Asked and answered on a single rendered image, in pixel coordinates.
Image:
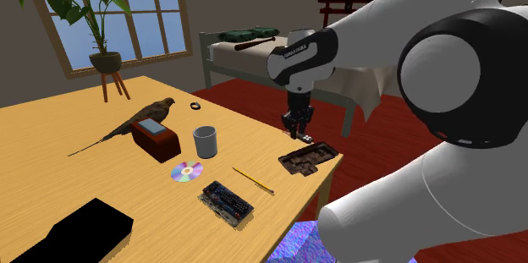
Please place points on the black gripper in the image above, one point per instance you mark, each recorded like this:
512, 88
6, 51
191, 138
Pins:
299, 104

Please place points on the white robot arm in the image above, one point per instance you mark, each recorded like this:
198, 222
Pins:
453, 196

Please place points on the small black white object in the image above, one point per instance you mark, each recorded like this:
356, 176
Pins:
307, 138

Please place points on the brown compartment tray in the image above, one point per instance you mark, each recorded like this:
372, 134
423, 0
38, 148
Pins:
307, 158

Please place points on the yellow pencil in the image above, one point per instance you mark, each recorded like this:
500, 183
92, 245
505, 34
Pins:
252, 179

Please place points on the bed with beige sheet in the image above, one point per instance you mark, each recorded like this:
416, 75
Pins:
243, 58

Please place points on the grey cup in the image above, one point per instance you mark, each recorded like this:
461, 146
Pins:
205, 146

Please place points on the red and black rack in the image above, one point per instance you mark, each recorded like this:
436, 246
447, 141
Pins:
335, 5

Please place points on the shiny compact disc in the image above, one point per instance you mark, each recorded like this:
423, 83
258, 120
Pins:
186, 171

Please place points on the purple patterned robot stand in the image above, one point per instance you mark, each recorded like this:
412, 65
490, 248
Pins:
301, 245

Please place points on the dark red box grey top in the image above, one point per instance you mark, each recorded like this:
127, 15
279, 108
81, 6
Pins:
164, 146

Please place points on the brown bird figure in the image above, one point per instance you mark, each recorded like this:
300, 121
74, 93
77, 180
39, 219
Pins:
151, 112

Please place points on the large wood-framed window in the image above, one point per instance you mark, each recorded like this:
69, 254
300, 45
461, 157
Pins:
140, 27

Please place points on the potted plant on wooden stand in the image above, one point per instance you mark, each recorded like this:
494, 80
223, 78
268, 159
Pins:
105, 62

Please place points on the wooden table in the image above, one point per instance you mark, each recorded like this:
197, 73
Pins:
62, 122

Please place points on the black flat box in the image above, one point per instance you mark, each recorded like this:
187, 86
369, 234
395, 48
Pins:
78, 233

